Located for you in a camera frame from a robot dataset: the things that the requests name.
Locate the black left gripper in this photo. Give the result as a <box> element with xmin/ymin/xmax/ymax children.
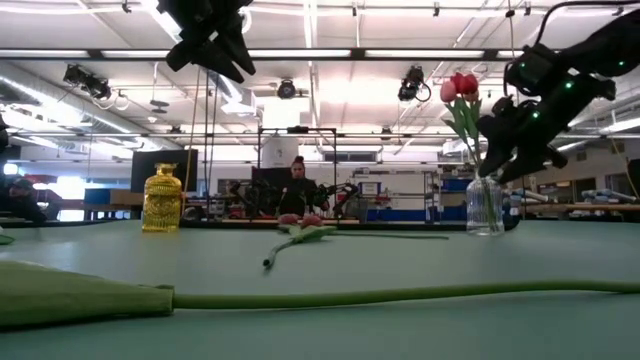
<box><xmin>157</xmin><ymin>0</ymin><xmax>257</xmax><ymax>84</ymax></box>

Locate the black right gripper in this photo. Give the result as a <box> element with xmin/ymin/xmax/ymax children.
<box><xmin>477</xmin><ymin>74</ymin><xmax>617</xmax><ymax>185</ymax></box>

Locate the pink tulip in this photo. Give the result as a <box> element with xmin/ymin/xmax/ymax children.
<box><xmin>277</xmin><ymin>213</ymin><xmax>450</xmax><ymax>241</ymax></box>
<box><xmin>439</xmin><ymin>79</ymin><xmax>489</xmax><ymax>181</ymax></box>

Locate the clear glass vase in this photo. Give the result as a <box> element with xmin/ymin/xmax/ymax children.
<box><xmin>465</xmin><ymin>172</ymin><xmax>505</xmax><ymax>237</ymax></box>

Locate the yellow glass vase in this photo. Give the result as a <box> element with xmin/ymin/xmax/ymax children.
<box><xmin>142</xmin><ymin>162</ymin><xmax>184</xmax><ymax>234</ymax></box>

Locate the long wooden workbench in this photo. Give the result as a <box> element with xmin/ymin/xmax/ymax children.
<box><xmin>519</xmin><ymin>202</ymin><xmax>640</xmax><ymax>221</ymax></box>

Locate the blue cabinet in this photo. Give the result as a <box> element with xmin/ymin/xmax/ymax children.
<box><xmin>366</xmin><ymin>207</ymin><xmax>469</xmax><ymax>223</ymax></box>

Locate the black monitor screen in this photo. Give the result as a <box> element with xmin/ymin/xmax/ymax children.
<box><xmin>130</xmin><ymin>148</ymin><xmax>199</xmax><ymax>194</ymax></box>

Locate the person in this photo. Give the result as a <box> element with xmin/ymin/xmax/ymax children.
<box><xmin>278</xmin><ymin>155</ymin><xmax>322</xmax><ymax>219</ymax></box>
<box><xmin>0</xmin><ymin>177</ymin><xmax>49</xmax><ymax>226</ymax></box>

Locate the dark red tulip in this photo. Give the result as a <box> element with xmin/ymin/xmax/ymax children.
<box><xmin>262</xmin><ymin>213</ymin><xmax>339</xmax><ymax>271</ymax></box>

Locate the near green flower stem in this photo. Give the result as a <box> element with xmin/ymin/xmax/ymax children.
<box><xmin>0</xmin><ymin>259</ymin><xmax>640</xmax><ymax>331</ymax></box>

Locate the black hanging cable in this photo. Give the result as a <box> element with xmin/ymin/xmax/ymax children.
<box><xmin>203</xmin><ymin>69</ymin><xmax>219</xmax><ymax>196</ymax></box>

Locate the black overhead camera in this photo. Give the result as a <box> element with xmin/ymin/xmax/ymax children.
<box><xmin>276</xmin><ymin>78</ymin><xmax>298</xmax><ymax>100</ymax></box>

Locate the black ceiling-mounted camera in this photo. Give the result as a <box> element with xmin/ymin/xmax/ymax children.
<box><xmin>397</xmin><ymin>64</ymin><xmax>432</xmax><ymax>104</ymax></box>
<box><xmin>62</xmin><ymin>63</ymin><xmax>112</xmax><ymax>101</ymax></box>

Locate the black overhead frame beam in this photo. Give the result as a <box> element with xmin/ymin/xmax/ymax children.
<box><xmin>0</xmin><ymin>47</ymin><xmax>526</xmax><ymax>62</ymax></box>

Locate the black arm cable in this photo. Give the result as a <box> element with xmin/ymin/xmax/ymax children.
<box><xmin>534</xmin><ymin>0</ymin><xmax>640</xmax><ymax>47</ymax></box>

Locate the grey ceiling duct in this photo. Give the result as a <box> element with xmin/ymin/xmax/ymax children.
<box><xmin>0</xmin><ymin>62</ymin><xmax>166</xmax><ymax>151</ymax></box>

